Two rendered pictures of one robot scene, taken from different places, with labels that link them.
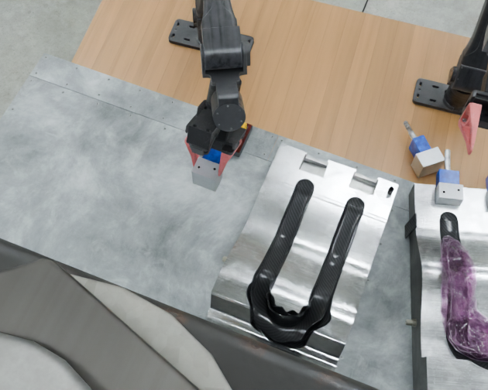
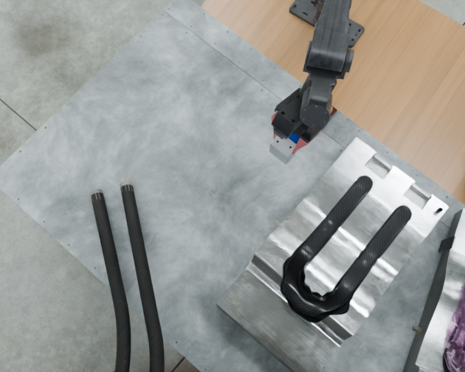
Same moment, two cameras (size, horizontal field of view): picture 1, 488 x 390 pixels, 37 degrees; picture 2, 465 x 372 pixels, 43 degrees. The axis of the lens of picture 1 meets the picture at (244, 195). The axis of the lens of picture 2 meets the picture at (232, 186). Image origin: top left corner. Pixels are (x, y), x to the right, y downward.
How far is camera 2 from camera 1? 0.20 m
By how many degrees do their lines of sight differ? 12
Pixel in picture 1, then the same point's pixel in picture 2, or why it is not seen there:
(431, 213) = not seen: outside the picture
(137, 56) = (257, 17)
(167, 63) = (282, 30)
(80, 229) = (167, 158)
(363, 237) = (401, 244)
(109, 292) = not seen: outside the picture
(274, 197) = (334, 184)
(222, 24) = (335, 29)
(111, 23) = not seen: outside the picture
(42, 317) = not seen: outside the picture
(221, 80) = (318, 79)
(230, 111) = (317, 111)
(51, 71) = (181, 11)
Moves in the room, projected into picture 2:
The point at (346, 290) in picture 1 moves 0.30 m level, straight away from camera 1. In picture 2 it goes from (370, 287) to (457, 191)
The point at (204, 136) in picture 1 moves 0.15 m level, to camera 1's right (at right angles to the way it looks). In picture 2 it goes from (287, 125) to (362, 150)
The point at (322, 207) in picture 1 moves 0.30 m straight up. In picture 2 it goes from (373, 206) to (413, 160)
